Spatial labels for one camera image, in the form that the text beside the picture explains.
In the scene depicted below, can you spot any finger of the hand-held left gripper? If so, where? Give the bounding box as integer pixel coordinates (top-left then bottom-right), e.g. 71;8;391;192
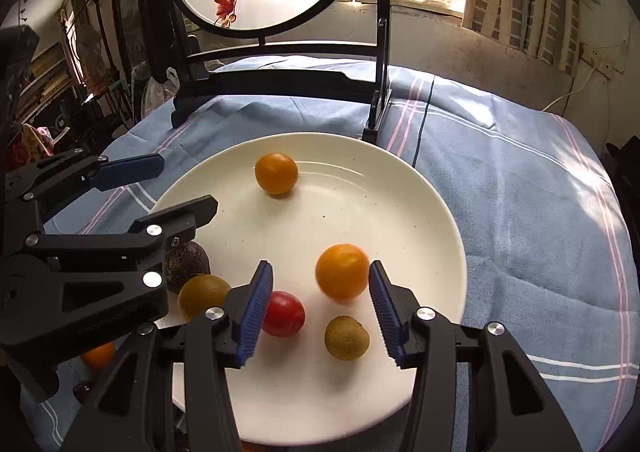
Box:
4;153;166;209
22;195;220;314

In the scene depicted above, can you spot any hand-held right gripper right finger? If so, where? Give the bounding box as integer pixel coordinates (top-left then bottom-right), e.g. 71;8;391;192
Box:
368;260;584;452

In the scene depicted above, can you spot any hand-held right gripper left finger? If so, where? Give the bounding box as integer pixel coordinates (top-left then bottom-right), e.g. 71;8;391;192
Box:
60;260;275;452

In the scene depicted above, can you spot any large orange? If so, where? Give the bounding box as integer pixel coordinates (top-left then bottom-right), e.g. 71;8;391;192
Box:
315;243;372;303

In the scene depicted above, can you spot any white round plate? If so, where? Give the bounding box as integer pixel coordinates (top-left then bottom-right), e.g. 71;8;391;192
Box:
145;132;469;447

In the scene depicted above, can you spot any small orange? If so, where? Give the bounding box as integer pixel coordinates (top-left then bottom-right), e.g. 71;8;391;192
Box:
254;152;300;196
80;341;117;372

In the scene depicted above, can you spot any red tomato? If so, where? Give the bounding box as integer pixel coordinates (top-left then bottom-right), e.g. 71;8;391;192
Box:
261;290;307;338

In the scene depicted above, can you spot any dark purple passion fruit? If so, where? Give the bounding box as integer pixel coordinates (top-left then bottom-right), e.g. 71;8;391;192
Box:
164;240;211;296

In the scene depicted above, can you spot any brown-green round fruit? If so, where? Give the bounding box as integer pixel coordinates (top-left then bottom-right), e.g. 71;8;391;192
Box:
178;274;233;323
324;315;372;362

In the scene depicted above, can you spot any clear plastic bag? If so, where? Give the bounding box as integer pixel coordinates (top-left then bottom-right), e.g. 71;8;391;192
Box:
141;66;180;119

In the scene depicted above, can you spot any cluttered bookshelf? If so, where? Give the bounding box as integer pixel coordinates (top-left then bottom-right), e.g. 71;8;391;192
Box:
14;32;77;129

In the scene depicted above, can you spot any blue striped tablecloth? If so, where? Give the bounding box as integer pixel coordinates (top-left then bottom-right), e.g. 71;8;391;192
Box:
20;57;640;452

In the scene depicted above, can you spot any white cable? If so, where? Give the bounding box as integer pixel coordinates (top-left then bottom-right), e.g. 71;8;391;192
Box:
540;63;602;113

